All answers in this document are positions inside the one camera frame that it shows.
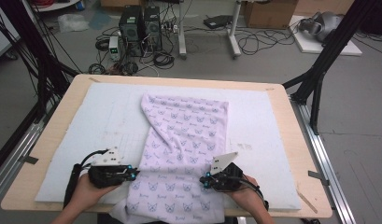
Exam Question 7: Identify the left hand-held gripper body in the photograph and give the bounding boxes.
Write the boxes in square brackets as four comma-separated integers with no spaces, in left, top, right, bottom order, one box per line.
[87,147,132,189]

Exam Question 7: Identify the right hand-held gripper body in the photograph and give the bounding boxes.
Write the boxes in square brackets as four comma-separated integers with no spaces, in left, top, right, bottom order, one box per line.
[208,151,245,192]

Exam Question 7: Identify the pale purple printed towel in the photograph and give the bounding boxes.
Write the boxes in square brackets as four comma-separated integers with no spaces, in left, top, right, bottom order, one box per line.
[108,91,230,224]

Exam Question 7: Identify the person's left hand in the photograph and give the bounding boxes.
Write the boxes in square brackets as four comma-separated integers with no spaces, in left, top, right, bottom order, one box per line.
[69,172,119,210]

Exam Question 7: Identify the person's right hand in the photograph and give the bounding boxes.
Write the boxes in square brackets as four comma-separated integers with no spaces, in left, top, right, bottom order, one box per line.
[225,175,268,217]

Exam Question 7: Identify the white foam mat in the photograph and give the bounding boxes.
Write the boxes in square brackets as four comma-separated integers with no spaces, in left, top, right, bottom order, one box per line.
[34,82,302,211]

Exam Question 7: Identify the grey tape strip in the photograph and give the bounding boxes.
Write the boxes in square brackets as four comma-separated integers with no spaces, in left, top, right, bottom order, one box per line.
[19,154,39,165]
[307,170,331,187]

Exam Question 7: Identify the thin wooden stick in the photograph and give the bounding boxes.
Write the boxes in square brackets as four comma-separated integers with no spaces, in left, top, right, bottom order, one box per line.
[295,189,319,215]

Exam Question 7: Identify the white power supply box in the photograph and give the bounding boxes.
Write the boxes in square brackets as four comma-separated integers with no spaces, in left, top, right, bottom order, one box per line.
[108,35,121,62]

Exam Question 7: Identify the wide black computer tower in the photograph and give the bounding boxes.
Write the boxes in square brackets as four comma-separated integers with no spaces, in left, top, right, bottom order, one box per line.
[118,5,145,58]

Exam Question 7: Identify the narrow black computer tower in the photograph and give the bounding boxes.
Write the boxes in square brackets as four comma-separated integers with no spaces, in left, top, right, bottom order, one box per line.
[143,6,163,52]

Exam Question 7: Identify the white desk leg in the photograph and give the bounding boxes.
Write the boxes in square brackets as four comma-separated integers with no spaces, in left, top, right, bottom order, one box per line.
[177,0,188,60]
[227,0,243,59]

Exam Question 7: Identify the blue floor sheet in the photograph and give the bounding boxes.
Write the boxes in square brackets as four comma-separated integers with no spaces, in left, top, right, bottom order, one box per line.
[88,8,113,31]

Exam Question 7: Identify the flat black device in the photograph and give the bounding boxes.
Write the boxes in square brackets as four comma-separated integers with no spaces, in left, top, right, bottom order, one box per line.
[203,14,233,30]

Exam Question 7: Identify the clear plastic bag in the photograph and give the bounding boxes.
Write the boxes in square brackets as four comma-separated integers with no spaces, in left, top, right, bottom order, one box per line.
[57,12,90,34]

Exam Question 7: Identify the white floor board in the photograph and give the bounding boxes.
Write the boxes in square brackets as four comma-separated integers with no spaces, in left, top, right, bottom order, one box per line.
[288,14,363,57]

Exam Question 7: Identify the brown cardboard box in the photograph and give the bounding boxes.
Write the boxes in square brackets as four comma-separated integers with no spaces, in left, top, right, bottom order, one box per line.
[243,0,299,30]

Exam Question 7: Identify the right hand-held gripper cable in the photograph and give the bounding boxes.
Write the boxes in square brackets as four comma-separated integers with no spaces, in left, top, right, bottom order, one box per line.
[238,177,271,213]

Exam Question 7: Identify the hand-held gripper cable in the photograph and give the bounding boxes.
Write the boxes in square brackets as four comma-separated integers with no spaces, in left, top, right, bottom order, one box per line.
[238,177,271,213]
[63,148,109,209]

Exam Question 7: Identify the left hand-held gripper cable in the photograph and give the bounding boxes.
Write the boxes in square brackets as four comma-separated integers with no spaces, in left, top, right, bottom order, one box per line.
[63,148,109,209]

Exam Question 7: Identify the aluminium rail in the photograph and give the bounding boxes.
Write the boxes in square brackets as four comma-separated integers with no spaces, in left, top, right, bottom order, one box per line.
[0,119,47,203]
[290,96,358,224]

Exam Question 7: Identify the coiled black cable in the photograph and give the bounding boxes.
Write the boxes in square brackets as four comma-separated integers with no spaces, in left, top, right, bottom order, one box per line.
[153,50,176,70]

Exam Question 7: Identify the loose black floor cables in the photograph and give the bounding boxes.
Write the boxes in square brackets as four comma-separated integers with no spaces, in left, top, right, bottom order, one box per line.
[234,27,298,57]

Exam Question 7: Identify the black frame strut with cables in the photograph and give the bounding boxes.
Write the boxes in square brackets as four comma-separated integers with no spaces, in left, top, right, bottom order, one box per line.
[0,0,81,123]

